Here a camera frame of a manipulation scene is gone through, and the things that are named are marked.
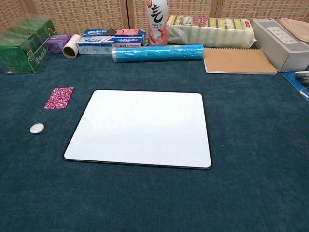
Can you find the pink patterned card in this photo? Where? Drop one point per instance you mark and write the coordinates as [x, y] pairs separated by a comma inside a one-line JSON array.
[[59, 98]]

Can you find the small white bottle cap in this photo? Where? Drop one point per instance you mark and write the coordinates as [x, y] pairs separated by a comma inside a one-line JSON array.
[[37, 128]]

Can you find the white board with black edge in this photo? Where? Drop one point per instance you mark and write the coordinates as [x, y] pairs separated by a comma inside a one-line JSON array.
[[140, 130]]

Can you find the blue cling film roll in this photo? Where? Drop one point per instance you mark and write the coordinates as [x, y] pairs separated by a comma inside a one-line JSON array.
[[157, 53]]

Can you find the white blue toothpaste box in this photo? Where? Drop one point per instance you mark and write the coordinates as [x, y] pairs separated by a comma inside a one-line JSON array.
[[108, 45]]

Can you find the white pink drink bottle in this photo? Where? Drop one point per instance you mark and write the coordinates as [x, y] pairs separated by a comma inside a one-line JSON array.
[[157, 26]]

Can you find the teal table cloth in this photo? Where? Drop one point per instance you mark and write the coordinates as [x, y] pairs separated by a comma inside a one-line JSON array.
[[241, 145]]

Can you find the blue pink cookie box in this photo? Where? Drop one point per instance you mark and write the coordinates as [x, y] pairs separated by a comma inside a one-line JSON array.
[[113, 32]]

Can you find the brown spiral notebook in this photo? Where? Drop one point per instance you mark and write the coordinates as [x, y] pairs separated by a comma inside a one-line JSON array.
[[237, 61]]

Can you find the pack of yellow sponges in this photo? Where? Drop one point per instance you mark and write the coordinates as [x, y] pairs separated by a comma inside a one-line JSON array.
[[210, 31]]

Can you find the woven bamboo folding screen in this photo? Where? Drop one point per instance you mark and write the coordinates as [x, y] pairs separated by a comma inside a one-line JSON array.
[[96, 14]]

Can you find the small purple box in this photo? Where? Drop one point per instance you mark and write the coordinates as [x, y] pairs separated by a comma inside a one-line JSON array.
[[56, 43]]

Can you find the grey power strip box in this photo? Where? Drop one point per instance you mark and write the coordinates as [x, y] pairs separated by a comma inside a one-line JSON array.
[[277, 46]]

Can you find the clear box of green tea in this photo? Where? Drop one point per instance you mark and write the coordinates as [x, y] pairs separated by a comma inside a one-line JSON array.
[[24, 48]]

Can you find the blue binder clip pack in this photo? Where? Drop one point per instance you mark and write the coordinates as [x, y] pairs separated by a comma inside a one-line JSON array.
[[299, 83]]

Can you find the beige lidded food container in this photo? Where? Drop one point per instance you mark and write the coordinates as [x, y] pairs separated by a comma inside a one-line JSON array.
[[297, 29]]

